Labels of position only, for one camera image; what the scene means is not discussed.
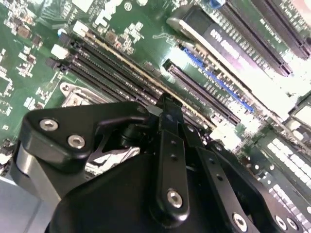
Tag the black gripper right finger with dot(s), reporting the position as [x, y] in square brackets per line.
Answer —
[226, 174]

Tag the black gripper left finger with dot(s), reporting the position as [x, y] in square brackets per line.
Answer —
[60, 126]

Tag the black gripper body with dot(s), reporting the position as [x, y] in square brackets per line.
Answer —
[116, 194]

